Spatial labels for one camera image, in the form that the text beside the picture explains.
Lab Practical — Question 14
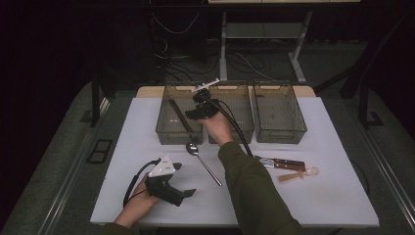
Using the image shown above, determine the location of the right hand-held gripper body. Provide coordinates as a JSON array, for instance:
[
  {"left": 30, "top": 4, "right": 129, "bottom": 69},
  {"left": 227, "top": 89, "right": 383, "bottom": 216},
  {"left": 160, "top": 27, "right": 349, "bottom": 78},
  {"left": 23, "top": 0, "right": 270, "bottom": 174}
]
[{"left": 191, "top": 77, "right": 220, "bottom": 119}]

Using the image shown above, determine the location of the brown chopstick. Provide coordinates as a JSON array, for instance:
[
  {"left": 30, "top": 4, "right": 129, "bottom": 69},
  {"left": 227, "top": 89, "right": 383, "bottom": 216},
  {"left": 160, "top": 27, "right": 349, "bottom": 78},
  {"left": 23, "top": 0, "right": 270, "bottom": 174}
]
[{"left": 168, "top": 98, "right": 196, "bottom": 133}]

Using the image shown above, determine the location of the black floor outlet frame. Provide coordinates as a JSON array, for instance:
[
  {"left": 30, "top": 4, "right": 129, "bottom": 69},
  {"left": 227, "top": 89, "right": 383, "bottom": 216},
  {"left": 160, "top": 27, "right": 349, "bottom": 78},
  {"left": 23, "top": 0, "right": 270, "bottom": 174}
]
[{"left": 85, "top": 138, "right": 115, "bottom": 165}]

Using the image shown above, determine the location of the person's left hand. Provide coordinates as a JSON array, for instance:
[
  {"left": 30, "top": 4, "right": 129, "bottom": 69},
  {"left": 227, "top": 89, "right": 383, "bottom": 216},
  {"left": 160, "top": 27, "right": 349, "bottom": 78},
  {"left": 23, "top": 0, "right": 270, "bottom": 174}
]
[{"left": 118, "top": 175, "right": 163, "bottom": 220}]

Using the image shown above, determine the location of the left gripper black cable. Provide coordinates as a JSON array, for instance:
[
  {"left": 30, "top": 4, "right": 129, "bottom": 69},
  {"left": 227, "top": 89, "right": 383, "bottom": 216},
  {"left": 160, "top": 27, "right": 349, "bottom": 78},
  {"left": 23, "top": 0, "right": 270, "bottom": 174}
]
[{"left": 122, "top": 158, "right": 162, "bottom": 209}]

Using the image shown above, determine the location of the person's right hand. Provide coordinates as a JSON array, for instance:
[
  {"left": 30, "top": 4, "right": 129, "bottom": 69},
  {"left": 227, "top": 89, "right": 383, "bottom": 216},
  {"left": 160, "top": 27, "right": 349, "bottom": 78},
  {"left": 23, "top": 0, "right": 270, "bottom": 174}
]
[{"left": 197, "top": 112, "right": 235, "bottom": 147}]

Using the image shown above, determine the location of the black chopstick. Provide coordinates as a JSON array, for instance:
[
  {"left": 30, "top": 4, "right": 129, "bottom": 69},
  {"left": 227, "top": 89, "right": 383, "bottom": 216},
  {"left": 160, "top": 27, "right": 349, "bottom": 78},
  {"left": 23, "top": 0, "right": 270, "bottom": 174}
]
[{"left": 167, "top": 98, "right": 194, "bottom": 132}]

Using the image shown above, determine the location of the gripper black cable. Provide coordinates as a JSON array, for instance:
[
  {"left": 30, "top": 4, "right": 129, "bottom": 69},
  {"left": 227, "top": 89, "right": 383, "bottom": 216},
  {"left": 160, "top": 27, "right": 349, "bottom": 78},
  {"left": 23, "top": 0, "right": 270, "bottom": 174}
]
[
  {"left": 207, "top": 97, "right": 254, "bottom": 158},
  {"left": 122, "top": 158, "right": 162, "bottom": 209}
]

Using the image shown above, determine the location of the white table cover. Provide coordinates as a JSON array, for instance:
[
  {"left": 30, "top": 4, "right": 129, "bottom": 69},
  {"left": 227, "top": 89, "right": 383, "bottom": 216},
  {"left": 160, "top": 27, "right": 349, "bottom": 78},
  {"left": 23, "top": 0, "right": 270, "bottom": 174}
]
[{"left": 90, "top": 96, "right": 380, "bottom": 228}]

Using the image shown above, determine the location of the black metal stand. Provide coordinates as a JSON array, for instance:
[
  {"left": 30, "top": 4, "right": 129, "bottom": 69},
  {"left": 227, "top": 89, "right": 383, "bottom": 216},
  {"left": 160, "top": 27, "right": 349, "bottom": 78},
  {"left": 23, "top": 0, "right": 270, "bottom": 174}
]
[{"left": 356, "top": 81, "right": 386, "bottom": 129}]

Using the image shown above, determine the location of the wooden-handled knife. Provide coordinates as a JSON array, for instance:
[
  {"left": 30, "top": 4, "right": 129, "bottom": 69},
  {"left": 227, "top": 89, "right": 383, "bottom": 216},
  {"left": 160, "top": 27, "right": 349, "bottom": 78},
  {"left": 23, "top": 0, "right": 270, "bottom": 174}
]
[{"left": 254, "top": 155, "right": 307, "bottom": 173}]

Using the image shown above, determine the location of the mesh bin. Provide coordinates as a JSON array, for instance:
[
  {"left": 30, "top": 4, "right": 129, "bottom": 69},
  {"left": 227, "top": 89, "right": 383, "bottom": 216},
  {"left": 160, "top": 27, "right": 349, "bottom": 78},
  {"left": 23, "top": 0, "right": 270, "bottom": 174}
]
[
  {"left": 207, "top": 80, "right": 254, "bottom": 145},
  {"left": 155, "top": 81, "right": 205, "bottom": 146},
  {"left": 253, "top": 80, "right": 308, "bottom": 145}
]

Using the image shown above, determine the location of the metal spoon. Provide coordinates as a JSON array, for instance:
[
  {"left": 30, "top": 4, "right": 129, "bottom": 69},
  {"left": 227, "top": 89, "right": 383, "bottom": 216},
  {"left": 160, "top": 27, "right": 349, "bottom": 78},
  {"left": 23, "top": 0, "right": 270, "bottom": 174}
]
[{"left": 185, "top": 142, "right": 223, "bottom": 187}]

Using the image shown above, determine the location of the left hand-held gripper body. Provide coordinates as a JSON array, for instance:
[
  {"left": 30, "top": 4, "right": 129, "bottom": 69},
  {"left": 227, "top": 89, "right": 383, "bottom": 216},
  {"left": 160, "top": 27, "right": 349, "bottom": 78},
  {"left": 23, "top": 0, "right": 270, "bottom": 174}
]
[{"left": 145, "top": 155, "right": 186, "bottom": 208}]

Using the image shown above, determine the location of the white metal desk frame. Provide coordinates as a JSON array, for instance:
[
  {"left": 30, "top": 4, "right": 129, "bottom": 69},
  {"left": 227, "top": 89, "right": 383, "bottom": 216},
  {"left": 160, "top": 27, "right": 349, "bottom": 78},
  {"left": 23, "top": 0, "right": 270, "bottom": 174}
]
[{"left": 207, "top": 0, "right": 361, "bottom": 85}]

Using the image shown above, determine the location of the floor cable bundle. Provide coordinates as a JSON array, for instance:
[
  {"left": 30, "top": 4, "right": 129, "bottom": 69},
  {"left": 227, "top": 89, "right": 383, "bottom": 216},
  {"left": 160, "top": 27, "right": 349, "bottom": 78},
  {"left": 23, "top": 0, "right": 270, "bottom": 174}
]
[{"left": 160, "top": 48, "right": 278, "bottom": 83}]

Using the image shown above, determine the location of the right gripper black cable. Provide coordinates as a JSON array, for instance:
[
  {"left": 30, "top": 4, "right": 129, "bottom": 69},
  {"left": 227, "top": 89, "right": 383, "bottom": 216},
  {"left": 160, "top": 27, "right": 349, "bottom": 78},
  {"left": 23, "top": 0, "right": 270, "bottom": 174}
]
[{"left": 207, "top": 97, "right": 254, "bottom": 158}]

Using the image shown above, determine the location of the hanging white cable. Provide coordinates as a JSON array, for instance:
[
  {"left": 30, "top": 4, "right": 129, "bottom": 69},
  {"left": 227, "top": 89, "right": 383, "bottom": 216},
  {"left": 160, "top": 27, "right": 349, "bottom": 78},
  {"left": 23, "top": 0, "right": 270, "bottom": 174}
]
[{"left": 151, "top": 11, "right": 201, "bottom": 35}]

